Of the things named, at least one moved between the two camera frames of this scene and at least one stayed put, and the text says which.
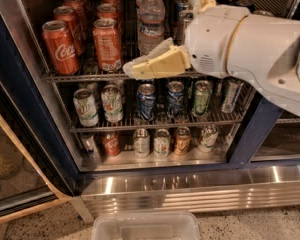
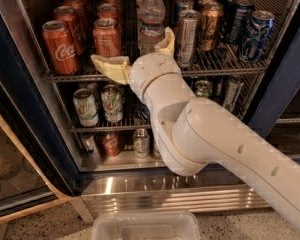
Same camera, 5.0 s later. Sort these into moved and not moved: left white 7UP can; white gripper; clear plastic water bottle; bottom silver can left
Moved: white gripper
Not moved: bottom silver can left; clear plastic water bottle; left white 7UP can
